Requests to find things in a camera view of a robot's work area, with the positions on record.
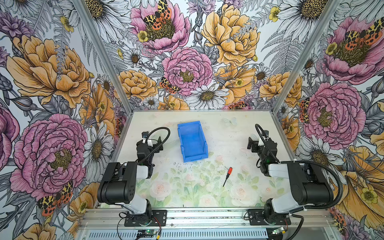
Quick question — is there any aluminium front rail frame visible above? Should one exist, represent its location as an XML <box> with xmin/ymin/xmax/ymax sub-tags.
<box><xmin>76</xmin><ymin>206</ymin><xmax>340</xmax><ymax>240</ymax></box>

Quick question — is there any green circuit board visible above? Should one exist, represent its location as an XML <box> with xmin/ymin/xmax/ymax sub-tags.
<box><xmin>136</xmin><ymin>230</ymin><xmax>158</xmax><ymax>238</ymax></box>

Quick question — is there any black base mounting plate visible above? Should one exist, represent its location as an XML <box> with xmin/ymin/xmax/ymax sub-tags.
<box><xmin>245</xmin><ymin>209</ymin><xmax>291</xmax><ymax>226</ymax></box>
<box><xmin>124</xmin><ymin>210</ymin><xmax>168</xmax><ymax>227</ymax></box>

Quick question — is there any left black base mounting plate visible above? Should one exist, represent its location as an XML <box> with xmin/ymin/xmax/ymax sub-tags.
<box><xmin>124</xmin><ymin>210</ymin><xmax>168</xmax><ymax>227</ymax></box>

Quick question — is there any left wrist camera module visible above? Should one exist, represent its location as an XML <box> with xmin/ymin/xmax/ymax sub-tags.
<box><xmin>142</xmin><ymin>132</ymin><xmax>150</xmax><ymax>141</ymax></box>

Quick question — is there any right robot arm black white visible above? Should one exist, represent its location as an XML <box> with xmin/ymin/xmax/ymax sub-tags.
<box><xmin>247</xmin><ymin>137</ymin><xmax>334</xmax><ymax>225</ymax></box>

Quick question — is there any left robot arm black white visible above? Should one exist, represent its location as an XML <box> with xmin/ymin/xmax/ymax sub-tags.
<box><xmin>97</xmin><ymin>138</ymin><xmax>163</xmax><ymax>227</ymax></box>

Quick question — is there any blue plastic storage bin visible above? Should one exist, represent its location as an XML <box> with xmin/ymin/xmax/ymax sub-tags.
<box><xmin>178</xmin><ymin>121</ymin><xmax>209</xmax><ymax>163</ymax></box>

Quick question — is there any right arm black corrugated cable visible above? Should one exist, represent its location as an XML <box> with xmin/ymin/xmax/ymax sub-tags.
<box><xmin>254</xmin><ymin>123</ymin><xmax>344</xmax><ymax>210</ymax></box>

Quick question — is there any red handled black screwdriver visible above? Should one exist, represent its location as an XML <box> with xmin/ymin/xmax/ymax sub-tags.
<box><xmin>223</xmin><ymin>167</ymin><xmax>233</xmax><ymax>187</ymax></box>

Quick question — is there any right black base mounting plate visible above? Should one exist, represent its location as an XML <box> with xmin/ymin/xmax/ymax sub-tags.
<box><xmin>245</xmin><ymin>209</ymin><xmax>291</xmax><ymax>226</ymax></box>

